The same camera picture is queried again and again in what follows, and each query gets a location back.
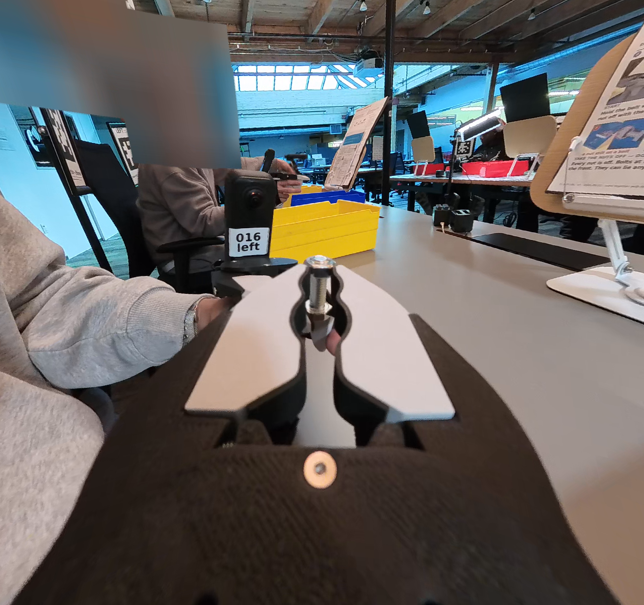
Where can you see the black desk strip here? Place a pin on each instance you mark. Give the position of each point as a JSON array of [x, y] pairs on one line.
[[543, 252]]

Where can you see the small wooden board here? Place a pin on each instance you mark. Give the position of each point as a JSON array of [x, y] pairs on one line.
[[423, 149]]

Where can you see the printed instruction sheet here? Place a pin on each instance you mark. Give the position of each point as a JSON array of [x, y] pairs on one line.
[[603, 142]]

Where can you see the background wooden desk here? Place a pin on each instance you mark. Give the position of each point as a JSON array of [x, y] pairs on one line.
[[453, 178]]

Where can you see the wide wooden board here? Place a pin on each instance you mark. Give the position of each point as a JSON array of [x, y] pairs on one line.
[[528, 137]]

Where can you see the wooden instruction board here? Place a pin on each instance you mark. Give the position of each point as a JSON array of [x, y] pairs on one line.
[[558, 162]]

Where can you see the large red plastic tray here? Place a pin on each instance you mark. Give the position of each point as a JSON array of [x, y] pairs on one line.
[[493, 168]]

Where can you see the yellow plastic storage bin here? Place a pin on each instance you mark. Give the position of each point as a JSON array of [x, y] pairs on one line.
[[308, 188], [327, 235]]

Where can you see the large black panel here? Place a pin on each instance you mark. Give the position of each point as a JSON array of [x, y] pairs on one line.
[[523, 97]]

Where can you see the grey desk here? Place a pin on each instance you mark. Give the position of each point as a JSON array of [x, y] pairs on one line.
[[503, 338]]

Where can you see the brown cardboard instruction board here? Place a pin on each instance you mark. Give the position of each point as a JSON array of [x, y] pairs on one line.
[[360, 137]]

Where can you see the person's left forearm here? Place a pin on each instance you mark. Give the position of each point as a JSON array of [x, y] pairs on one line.
[[110, 323]]

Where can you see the black white marker tag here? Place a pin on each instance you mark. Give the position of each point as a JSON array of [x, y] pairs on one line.
[[464, 150]]

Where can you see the small black panel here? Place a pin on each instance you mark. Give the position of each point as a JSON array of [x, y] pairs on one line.
[[417, 123]]

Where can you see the small red plastic tray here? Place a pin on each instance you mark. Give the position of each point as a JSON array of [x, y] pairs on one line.
[[430, 168]]

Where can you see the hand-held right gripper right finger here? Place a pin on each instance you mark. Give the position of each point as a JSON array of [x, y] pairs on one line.
[[390, 363]]

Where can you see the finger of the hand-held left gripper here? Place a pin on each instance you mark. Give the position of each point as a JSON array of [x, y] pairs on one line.
[[320, 328], [256, 283]]

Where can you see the black office chair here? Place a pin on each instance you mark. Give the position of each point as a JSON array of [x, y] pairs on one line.
[[110, 187]]

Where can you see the person's grey sweatshirt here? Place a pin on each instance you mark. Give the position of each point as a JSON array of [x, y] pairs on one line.
[[40, 454]]

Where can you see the blue plastic storage bin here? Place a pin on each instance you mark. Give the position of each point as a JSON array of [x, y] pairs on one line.
[[332, 197]]

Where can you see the black marker board easel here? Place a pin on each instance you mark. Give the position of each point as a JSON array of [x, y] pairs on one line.
[[63, 147]]

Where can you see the black charger block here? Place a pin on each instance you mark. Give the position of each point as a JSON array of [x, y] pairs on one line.
[[462, 221], [441, 215]]

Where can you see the white board stand base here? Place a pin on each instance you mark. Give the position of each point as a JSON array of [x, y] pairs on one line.
[[583, 286]]

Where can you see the black white marker board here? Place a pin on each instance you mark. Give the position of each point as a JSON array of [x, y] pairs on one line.
[[126, 152]]

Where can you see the white ceiling projector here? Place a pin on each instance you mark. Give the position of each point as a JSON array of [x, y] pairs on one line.
[[370, 68]]

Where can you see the steel hex bolt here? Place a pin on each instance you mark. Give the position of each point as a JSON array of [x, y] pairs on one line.
[[318, 288]]

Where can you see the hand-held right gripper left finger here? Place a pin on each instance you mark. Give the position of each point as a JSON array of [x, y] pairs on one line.
[[251, 358]]

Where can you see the white bar desk lamp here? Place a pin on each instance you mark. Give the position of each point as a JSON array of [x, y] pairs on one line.
[[478, 127]]

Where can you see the steel hex nut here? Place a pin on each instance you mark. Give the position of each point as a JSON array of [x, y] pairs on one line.
[[318, 307]]

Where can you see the person's left hand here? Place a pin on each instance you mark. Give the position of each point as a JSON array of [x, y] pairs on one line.
[[211, 313]]

